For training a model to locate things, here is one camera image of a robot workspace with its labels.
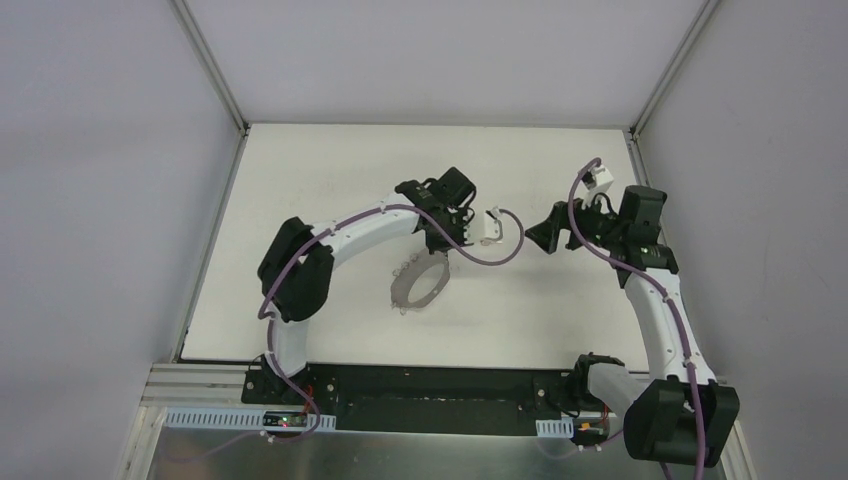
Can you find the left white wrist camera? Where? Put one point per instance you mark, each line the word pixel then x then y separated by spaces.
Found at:
pixel 485 228

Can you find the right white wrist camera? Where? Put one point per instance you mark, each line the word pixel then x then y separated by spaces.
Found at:
pixel 597 180

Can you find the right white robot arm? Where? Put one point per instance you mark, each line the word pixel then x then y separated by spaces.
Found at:
pixel 684 415

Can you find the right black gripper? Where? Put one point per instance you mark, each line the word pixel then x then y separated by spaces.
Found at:
pixel 573 225

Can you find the aluminium frame rail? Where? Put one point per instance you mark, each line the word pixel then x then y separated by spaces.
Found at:
pixel 180 384

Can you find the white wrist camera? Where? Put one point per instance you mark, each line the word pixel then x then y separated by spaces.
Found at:
pixel 597 180
pixel 485 228

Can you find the left white cable duct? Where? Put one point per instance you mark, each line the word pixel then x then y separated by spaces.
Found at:
pixel 242 419

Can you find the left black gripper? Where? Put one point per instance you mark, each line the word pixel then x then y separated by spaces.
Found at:
pixel 438 234

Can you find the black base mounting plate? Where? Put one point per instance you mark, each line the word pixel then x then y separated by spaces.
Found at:
pixel 438 400

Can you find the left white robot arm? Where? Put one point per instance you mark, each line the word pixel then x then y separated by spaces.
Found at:
pixel 296 271

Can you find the white cable duct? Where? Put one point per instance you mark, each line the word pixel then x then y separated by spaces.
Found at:
pixel 562 428
pixel 242 419

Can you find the right white cable duct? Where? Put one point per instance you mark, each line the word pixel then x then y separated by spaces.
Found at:
pixel 562 428

